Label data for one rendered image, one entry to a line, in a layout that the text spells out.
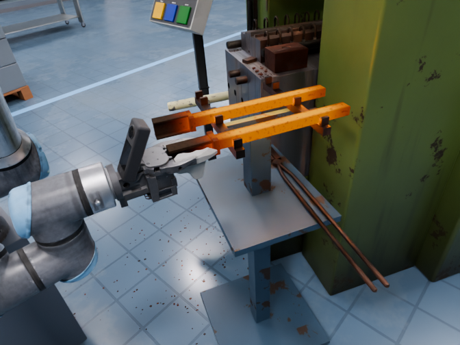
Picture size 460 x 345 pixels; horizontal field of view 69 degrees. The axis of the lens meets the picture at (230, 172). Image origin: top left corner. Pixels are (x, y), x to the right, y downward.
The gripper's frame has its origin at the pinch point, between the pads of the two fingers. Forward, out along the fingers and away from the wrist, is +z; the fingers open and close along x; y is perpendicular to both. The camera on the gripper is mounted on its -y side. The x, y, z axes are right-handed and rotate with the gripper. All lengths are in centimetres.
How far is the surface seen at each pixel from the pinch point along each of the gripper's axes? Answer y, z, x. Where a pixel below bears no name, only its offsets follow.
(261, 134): 0.4, 12.0, 2.2
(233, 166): 26.4, 17.4, -24.3
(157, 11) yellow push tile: -6, 28, -119
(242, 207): 26.5, 10.5, -5.5
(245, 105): -0.7, 15.3, -10.6
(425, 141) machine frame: 24, 75, 0
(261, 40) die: -4, 42, -47
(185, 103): 32, 26, -92
